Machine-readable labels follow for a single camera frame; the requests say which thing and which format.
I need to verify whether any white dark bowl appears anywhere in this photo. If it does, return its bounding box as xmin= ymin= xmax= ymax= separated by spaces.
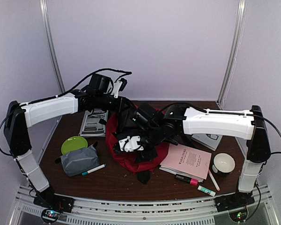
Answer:
xmin=211 ymin=153 xmax=235 ymax=177

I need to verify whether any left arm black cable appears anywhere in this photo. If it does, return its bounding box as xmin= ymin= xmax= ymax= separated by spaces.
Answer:
xmin=0 ymin=68 xmax=133 ymax=157

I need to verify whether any right aluminium corner post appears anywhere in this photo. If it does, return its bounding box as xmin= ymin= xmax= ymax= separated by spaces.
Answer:
xmin=217 ymin=0 xmax=247 ymax=109

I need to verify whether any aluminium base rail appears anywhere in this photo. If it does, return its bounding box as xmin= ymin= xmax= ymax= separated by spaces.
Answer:
xmin=9 ymin=184 xmax=278 ymax=225

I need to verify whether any teal white marker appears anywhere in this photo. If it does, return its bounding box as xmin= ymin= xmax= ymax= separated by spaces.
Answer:
xmin=81 ymin=164 xmax=106 ymax=176

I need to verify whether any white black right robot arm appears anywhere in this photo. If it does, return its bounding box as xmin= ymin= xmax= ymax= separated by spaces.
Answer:
xmin=122 ymin=102 xmax=271 ymax=207

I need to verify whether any pink Warm Chord book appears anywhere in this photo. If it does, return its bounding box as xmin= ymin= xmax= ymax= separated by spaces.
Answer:
xmin=159 ymin=144 xmax=212 ymax=182

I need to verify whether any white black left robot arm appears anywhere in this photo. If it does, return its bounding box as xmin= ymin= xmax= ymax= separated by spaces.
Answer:
xmin=2 ymin=71 xmax=132 ymax=208

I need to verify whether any black white magazine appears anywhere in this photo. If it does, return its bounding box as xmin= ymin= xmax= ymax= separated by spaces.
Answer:
xmin=79 ymin=109 xmax=108 ymax=137

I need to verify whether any pink white pen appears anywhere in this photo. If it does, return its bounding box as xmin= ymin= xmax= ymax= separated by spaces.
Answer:
xmin=208 ymin=170 xmax=220 ymax=191

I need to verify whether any pink black highlighter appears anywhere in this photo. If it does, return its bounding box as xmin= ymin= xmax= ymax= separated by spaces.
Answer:
xmin=174 ymin=174 xmax=198 ymax=186

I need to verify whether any red student backpack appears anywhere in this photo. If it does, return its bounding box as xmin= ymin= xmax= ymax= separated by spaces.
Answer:
xmin=105 ymin=113 xmax=161 ymax=184

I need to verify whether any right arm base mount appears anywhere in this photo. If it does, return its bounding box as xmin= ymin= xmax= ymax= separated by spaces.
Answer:
xmin=214 ymin=192 xmax=255 ymax=212

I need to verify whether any aluminium corner post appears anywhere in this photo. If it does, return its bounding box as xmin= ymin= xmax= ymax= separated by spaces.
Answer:
xmin=217 ymin=0 xmax=247 ymax=109
xmin=39 ymin=0 xmax=65 ymax=92

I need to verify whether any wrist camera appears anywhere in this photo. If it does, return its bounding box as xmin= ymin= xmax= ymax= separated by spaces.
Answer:
xmin=111 ymin=78 xmax=127 ymax=98
xmin=113 ymin=136 xmax=144 ymax=154

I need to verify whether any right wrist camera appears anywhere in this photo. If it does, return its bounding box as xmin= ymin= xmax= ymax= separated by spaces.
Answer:
xmin=113 ymin=136 xmax=144 ymax=154

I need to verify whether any grey pencil pouch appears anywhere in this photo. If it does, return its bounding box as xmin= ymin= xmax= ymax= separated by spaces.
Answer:
xmin=54 ymin=142 xmax=100 ymax=177

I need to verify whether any green white glue stick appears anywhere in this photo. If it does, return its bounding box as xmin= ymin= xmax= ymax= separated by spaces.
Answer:
xmin=197 ymin=186 xmax=216 ymax=197

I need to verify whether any green plate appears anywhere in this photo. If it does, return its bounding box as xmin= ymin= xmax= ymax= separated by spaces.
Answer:
xmin=61 ymin=136 xmax=88 ymax=155

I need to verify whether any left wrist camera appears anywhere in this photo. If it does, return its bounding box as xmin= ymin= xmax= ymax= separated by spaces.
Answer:
xmin=111 ymin=78 xmax=127 ymax=98

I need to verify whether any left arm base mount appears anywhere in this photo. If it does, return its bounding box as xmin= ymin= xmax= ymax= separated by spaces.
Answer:
xmin=33 ymin=195 xmax=74 ymax=213

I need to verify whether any left aluminium corner post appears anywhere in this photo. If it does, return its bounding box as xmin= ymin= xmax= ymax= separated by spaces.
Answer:
xmin=39 ymin=0 xmax=65 ymax=92

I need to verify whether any grey Great Gatsby book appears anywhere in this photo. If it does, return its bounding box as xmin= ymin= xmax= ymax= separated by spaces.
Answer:
xmin=192 ymin=134 xmax=222 ymax=151

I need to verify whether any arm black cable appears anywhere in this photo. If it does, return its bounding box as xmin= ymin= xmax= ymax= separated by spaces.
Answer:
xmin=255 ymin=113 xmax=281 ymax=157
xmin=0 ymin=68 xmax=133 ymax=157

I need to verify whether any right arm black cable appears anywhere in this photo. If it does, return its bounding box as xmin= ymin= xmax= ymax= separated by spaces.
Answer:
xmin=255 ymin=113 xmax=281 ymax=157

